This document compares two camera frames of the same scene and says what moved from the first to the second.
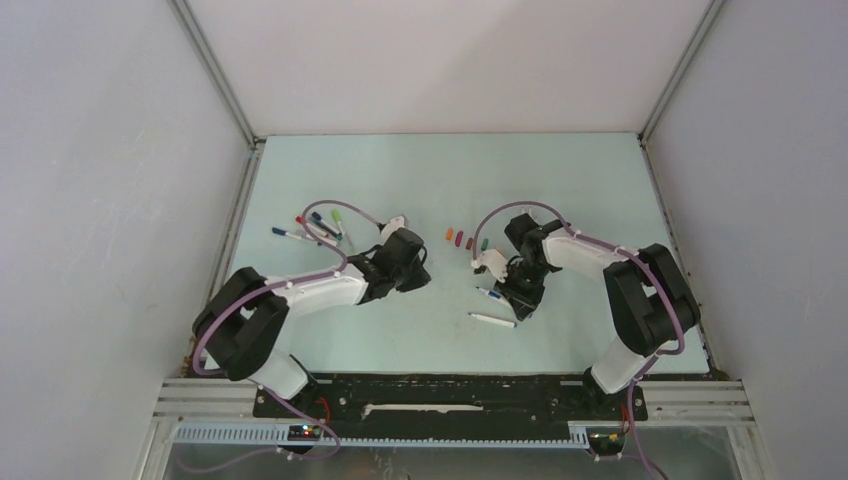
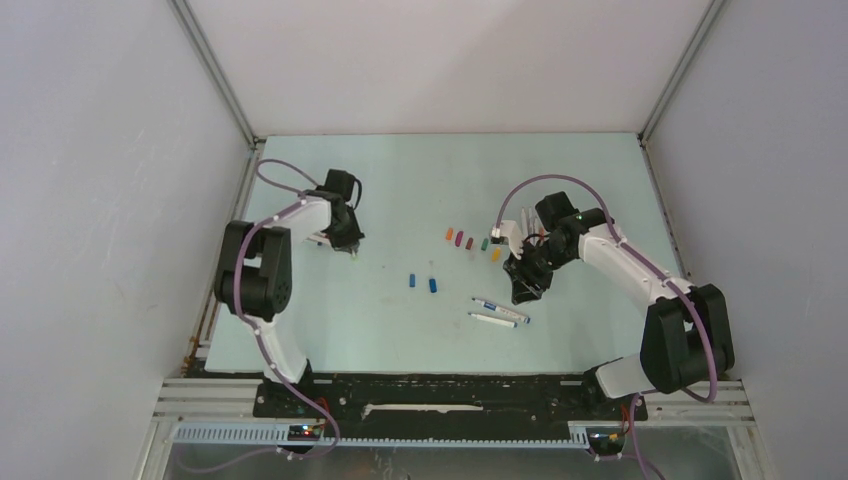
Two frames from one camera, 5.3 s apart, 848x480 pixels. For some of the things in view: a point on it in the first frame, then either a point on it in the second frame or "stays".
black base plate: [452, 400] stays
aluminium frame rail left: [237, 204] stays
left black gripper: [419, 279] → [349, 242]
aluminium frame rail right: [644, 137] stays
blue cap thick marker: [490, 293] → [509, 313]
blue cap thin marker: [495, 320] stays
